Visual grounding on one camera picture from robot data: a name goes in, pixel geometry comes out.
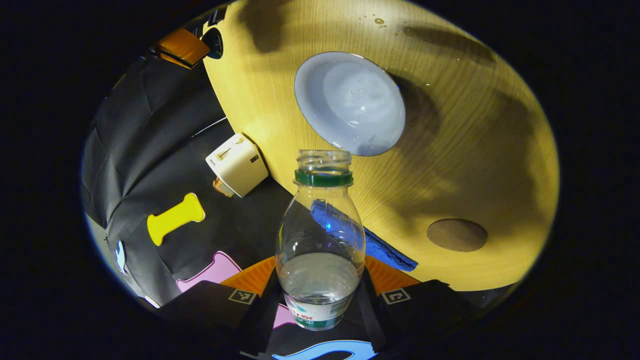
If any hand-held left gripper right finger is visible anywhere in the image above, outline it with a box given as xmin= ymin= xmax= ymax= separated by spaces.
xmin=357 ymin=255 xmax=471 ymax=353

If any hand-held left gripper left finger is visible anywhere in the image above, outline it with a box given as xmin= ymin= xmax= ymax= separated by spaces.
xmin=160 ymin=256 xmax=282 ymax=357

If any clear plastic water bottle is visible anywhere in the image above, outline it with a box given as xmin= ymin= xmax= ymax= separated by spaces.
xmin=275 ymin=149 xmax=367 ymax=332

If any round brown coaster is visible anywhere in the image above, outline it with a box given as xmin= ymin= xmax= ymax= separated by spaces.
xmin=426 ymin=218 xmax=488 ymax=253

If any white teacup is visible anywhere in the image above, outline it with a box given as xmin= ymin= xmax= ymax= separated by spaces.
xmin=294 ymin=51 xmax=406 ymax=157

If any blue folded towel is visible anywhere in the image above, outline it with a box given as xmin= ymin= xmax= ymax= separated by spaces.
xmin=310 ymin=199 xmax=419 ymax=272

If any black backdrop cloth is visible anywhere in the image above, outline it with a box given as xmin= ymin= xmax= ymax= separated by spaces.
xmin=82 ymin=10 xmax=383 ymax=360

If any white toaster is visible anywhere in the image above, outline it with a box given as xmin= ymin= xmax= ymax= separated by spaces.
xmin=205 ymin=132 xmax=269 ymax=198

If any bread slice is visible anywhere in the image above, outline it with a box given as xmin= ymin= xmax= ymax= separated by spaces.
xmin=213 ymin=177 xmax=236 ymax=199

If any white toaster cable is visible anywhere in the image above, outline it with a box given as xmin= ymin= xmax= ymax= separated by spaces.
xmin=190 ymin=116 xmax=229 ymax=139

